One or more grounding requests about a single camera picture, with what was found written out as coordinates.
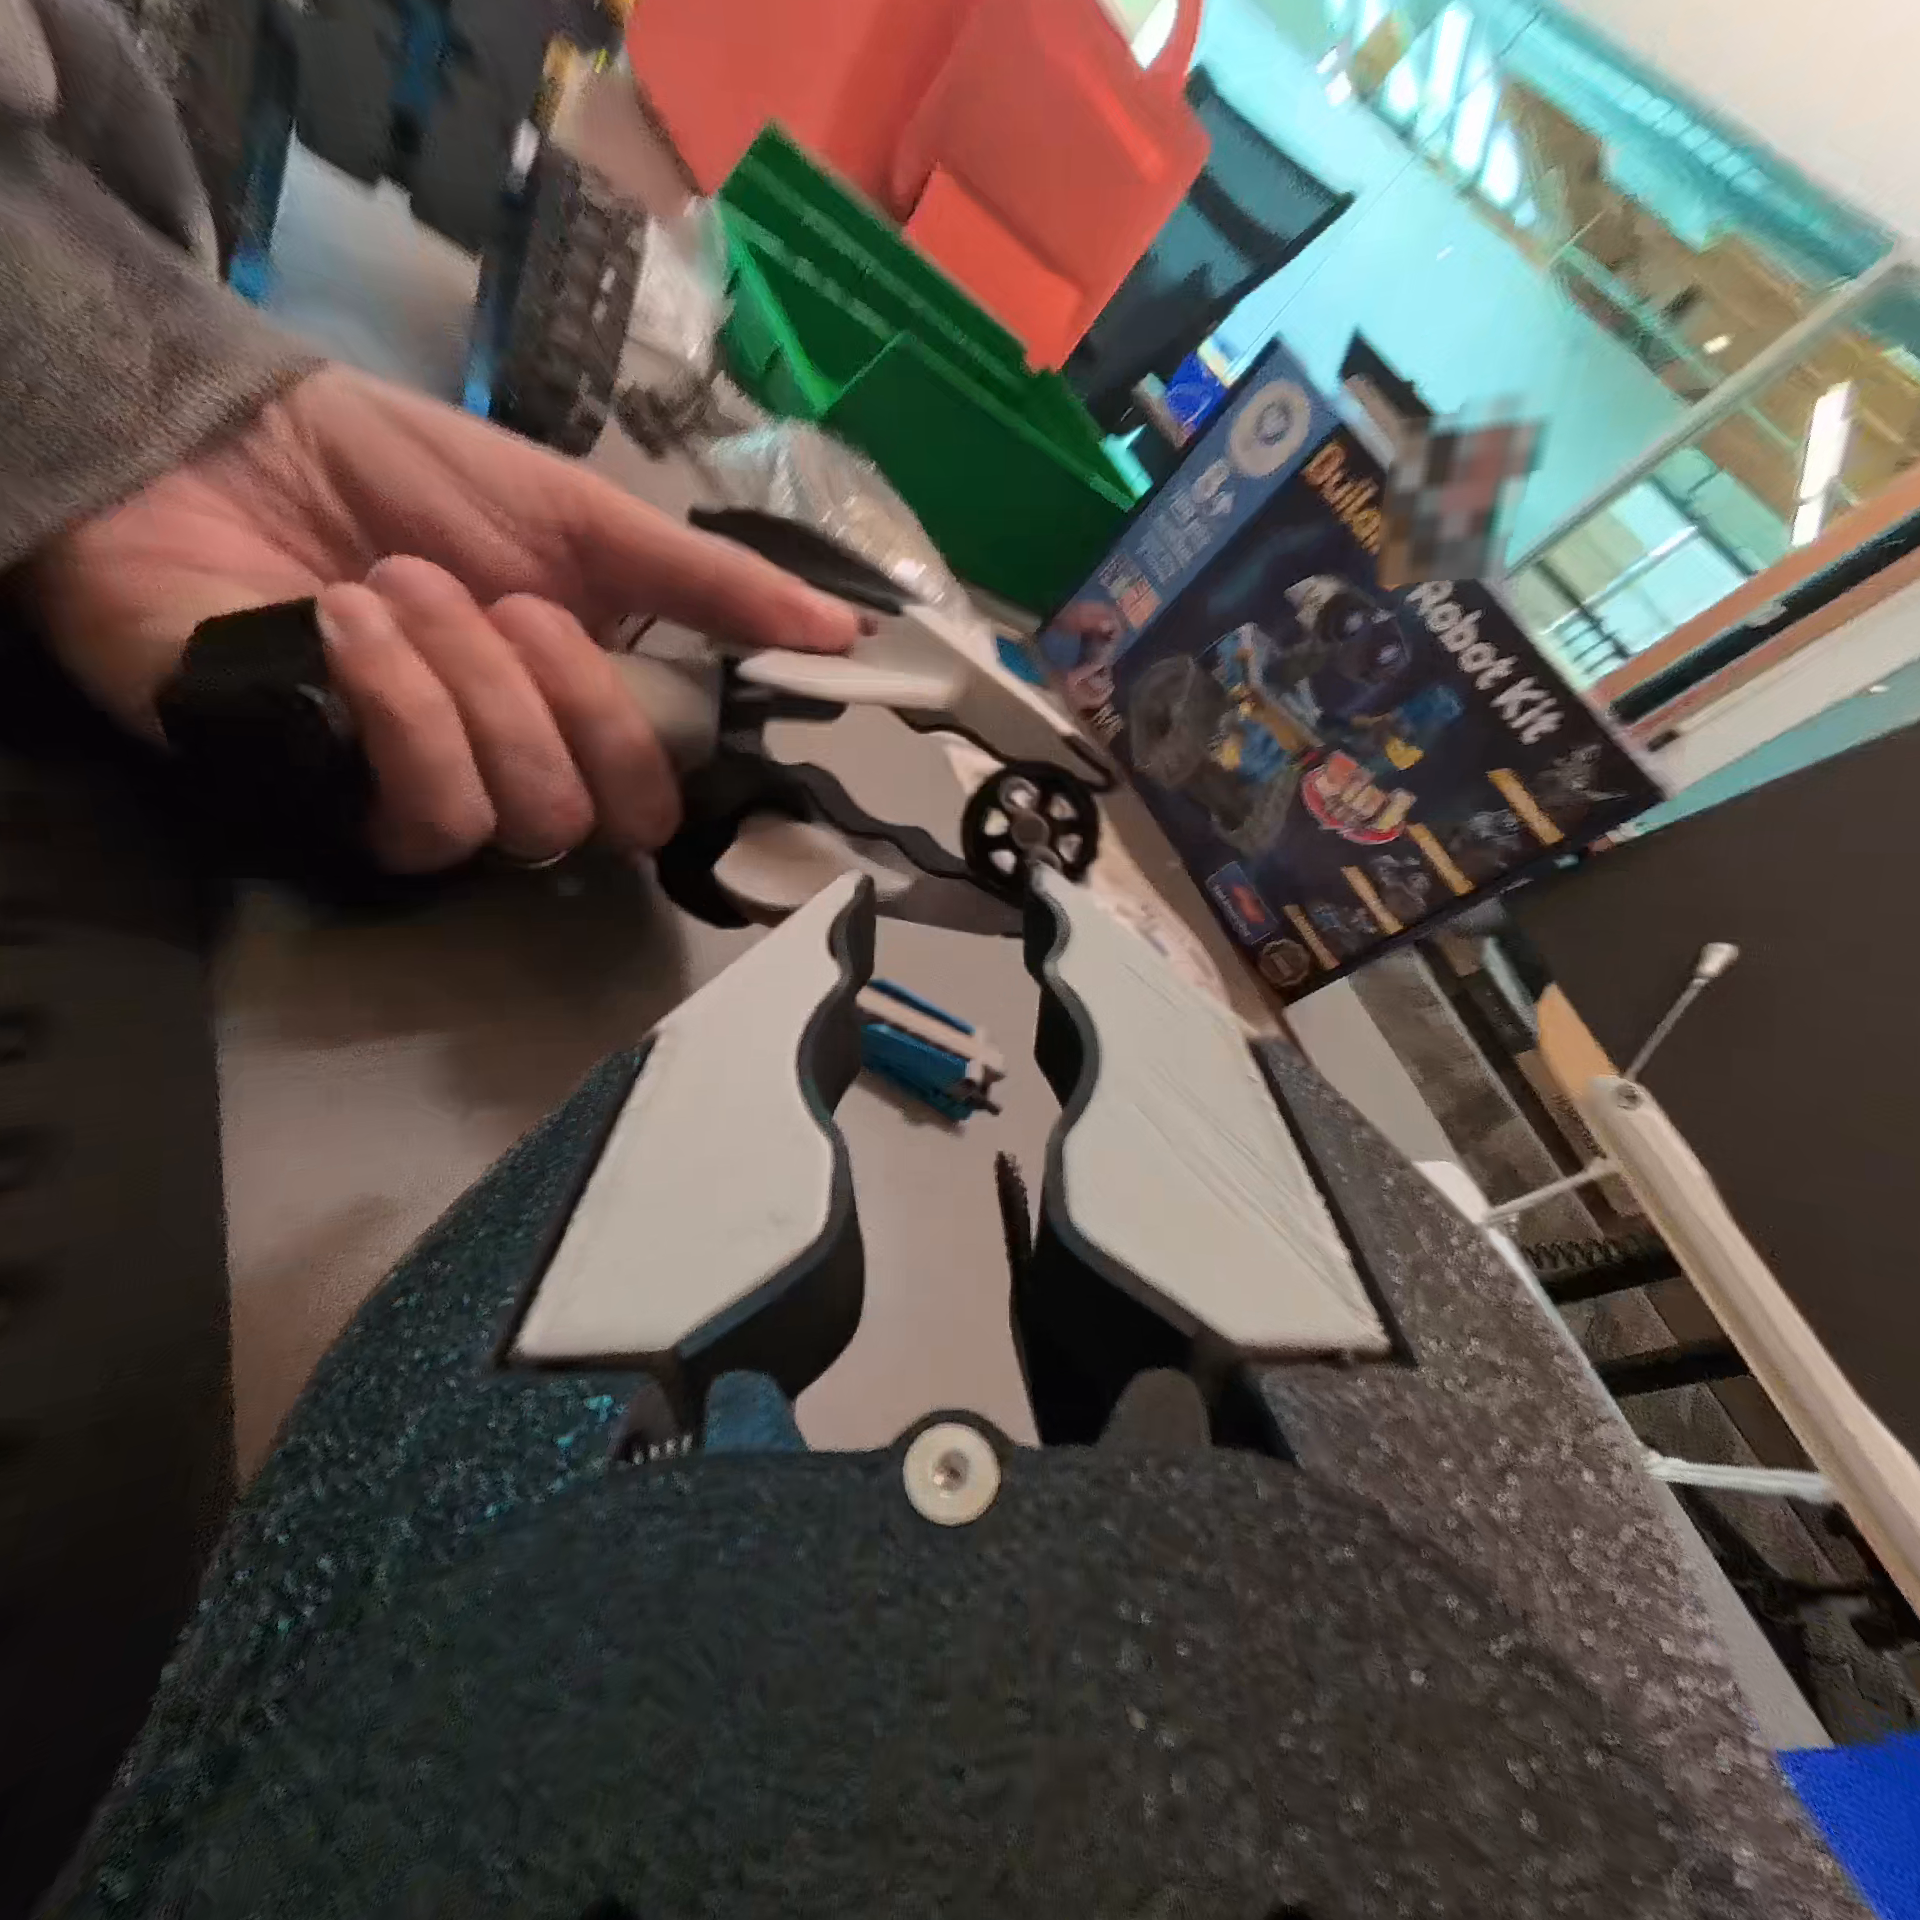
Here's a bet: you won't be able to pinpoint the grey desk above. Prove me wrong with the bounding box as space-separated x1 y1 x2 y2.
209 134 1833 1748

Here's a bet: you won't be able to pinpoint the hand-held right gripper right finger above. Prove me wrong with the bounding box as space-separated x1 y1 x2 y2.
1018 870 1395 1366

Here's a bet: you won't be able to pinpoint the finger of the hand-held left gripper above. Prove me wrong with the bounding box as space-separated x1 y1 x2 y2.
702 760 1023 927
730 602 1122 793

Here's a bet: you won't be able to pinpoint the toy tracked robot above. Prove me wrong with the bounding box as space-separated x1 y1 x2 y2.
223 0 646 452

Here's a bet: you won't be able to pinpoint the black perforated mat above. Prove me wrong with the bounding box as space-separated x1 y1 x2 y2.
0 719 242 1920

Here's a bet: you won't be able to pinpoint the green plastic bin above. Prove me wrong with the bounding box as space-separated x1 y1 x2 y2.
717 128 1142 607

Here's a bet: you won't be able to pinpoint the person's left forearm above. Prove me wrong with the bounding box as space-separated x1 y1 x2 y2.
0 0 323 570

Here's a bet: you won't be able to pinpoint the black toy wheel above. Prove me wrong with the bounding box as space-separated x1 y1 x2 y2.
959 766 1098 902

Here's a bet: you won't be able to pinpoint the black office chair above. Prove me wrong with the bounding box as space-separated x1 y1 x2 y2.
1064 66 1353 436

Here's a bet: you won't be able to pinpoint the black board panel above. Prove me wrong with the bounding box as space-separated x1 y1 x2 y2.
1499 719 1920 1501

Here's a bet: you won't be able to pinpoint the dark blue robot kit box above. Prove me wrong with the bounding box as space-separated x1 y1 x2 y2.
1035 343 1666 1002

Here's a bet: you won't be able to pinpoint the black track pieces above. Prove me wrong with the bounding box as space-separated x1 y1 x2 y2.
614 374 736 455

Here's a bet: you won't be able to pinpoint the blue grey brick assembly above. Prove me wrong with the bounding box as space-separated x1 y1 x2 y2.
855 978 1010 1124

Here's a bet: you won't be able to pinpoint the person's left hand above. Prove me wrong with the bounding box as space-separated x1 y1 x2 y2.
29 367 863 877

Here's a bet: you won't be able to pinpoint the orange plastic bin with handle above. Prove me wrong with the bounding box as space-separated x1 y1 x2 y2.
901 0 1209 367

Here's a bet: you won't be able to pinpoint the blue plastic bin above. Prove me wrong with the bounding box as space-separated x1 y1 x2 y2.
1776 1738 1920 1920

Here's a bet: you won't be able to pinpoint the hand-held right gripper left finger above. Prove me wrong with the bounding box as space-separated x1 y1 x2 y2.
503 872 879 1374

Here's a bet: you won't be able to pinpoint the large clear plastic bag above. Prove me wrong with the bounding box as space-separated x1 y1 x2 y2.
703 420 962 600

